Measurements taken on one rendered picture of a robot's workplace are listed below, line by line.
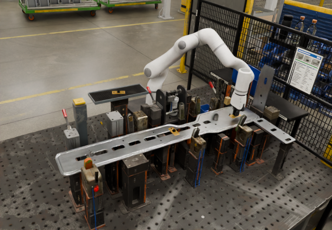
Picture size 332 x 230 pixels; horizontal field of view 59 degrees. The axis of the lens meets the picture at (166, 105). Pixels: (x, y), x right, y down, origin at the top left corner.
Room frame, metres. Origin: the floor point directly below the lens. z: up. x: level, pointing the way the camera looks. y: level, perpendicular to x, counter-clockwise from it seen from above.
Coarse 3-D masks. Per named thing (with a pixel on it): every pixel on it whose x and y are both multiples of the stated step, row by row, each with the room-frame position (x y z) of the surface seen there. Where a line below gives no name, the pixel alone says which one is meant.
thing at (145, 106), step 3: (141, 105) 1.65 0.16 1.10; (144, 105) 1.65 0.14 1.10; (147, 105) 1.65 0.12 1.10; (141, 108) 1.64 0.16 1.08; (144, 108) 1.62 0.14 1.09; (147, 108) 1.63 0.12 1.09; (144, 111) 1.62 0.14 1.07; (147, 111) 1.63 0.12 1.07; (147, 114) 1.63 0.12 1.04; (147, 123) 1.63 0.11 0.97; (147, 126) 1.64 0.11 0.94; (147, 138) 1.64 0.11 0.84
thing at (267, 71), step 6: (264, 66) 1.94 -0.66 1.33; (264, 72) 1.92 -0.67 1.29; (270, 72) 1.88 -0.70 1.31; (258, 78) 1.95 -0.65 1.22; (264, 78) 1.91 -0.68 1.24; (270, 78) 1.87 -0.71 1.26; (258, 84) 1.94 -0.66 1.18; (264, 84) 1.90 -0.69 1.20; (270, 84) 1.86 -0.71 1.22; (258, 90) 1.93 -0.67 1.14; (264, 90) 1.89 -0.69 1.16; (258, 96) 1.92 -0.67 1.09; (264, 96) 1.88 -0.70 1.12; (252, 102) 1.95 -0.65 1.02; (258, 102) 1.91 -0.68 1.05; (264, 102) 1.87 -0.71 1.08; (258, 108) 1.90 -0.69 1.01; (264, 108) 1.86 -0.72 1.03
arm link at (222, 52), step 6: (216, 48) 1.81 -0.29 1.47; (222, 48) 1.80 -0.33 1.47; (228, 48) 1.83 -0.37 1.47; (216, 54) 1.81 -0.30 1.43; (222, 54) 1.78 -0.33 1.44; (228, 54) 1.78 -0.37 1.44; (222, 60) 1.78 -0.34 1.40; (228, 60) 1.76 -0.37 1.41; (234, 60) 1.77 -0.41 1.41; (240, 60) 1.81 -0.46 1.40; (228, 66) 1.76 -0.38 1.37; (234, 66) 1.80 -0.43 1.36; (240, 66) 1.81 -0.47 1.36; (246, 66) 1.81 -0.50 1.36; (252, 72) 1.79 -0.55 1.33; (252, 78) 1.76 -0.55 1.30
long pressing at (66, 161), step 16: (208, 112) 1.79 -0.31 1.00; (224, 112) 1.81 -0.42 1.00; (240, 112) 1.83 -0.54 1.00; (160, 128) 1.54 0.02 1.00; (176, 128) 1.55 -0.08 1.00; (192, 128) 1.57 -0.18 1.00; (208, 128) 1.58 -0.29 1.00; (224, 128) 1.60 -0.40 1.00; (96, 144) 1.32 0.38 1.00; (112, 144) 1.34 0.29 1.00; (144, 144) 1.36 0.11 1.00; (160, 144) 1.38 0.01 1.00; (64, 160) 1.17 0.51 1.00; (80, 160) 1.18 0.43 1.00; (96, 160) 1.19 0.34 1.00; (112, 160) 1.20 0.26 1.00
